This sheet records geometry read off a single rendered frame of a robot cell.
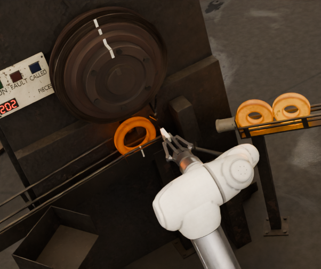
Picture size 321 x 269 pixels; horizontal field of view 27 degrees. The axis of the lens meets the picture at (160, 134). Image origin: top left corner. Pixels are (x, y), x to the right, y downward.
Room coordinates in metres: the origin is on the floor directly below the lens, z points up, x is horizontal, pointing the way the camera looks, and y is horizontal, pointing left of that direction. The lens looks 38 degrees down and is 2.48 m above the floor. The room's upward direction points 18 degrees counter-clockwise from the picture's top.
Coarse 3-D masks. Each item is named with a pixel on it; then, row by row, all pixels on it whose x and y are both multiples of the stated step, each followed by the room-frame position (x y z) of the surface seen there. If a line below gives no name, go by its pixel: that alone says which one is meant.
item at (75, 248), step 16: (48, 224) 2.00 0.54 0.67; (64, 224) 2.02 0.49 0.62; (80, 224) 1.96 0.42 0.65; (32, 240) 1.92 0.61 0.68; (48, 240) 1.97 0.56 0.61; (64, 240) 1.94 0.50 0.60; (80, 240) 1.91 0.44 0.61; (96, 240) 1.89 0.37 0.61; (16, 256) 1.82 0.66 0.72; (32, 256) 1.89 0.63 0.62; (48, 256) 1.89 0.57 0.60; (64, 256) 1.86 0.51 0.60; (80, 256) 1.84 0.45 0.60
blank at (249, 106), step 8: (248, 104) 2.19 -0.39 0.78; (256, 104) 2.17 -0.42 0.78; (264, 104) 2.18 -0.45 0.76; (240, 112) 2.20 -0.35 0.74; (248, 112) 2.19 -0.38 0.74; (264, 112) 2.16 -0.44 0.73; (240, 120) 2.20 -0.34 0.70; (248, 120) 2.20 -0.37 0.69; (256, 120) 2.20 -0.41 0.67; (264, 120) 2.17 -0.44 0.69; (272, 120) 2.16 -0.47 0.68; (248, 128) 2.19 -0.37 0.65
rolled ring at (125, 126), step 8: (128, 120) 2.26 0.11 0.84; (136, 120) 2.25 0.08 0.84; (144, 120) 2.25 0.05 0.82; (120, 128) 2.24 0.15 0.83; (128, 128) 2.23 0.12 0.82; (152, 128) 2.26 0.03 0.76; (120, 136) 2.22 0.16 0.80; (152, 136) 2.26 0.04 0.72; (120, 144) 2.22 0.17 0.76; (120, 152) 2.22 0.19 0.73
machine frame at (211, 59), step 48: (0, 0) 2.30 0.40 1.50; (48, 0) 2.34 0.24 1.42; (96, 0) 2.39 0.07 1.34; (144, 0) 2.43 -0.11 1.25; (192, 0) 2.48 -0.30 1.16; (0, 48) 2.29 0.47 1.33; (48, 48) 2.33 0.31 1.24; (192, 48) 2.47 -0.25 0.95; (48, 96) 2.31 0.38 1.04; (192, 96) 2.40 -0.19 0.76; (48, 144) 2.24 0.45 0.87; (96, 144) 2.28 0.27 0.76; (144, 192) 2.31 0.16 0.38; (240, 192) 2.42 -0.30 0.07; (144, 240) 2.29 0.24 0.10
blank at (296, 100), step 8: (280, 96) 2.16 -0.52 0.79; (288, 96) 2.13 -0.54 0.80; (296, 96) 2.12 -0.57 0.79; (280, 104) 2.14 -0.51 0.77; (288, 104) 2.13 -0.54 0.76; (296, 104) 2.12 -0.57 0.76; (304, 104) 2.11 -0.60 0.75; (272, 112) 2.15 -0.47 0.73; (280, 112) 2.14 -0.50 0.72; (296, 112) 2.14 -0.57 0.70; (304, 112) 2.11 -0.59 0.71; (296, 120) 2.12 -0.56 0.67
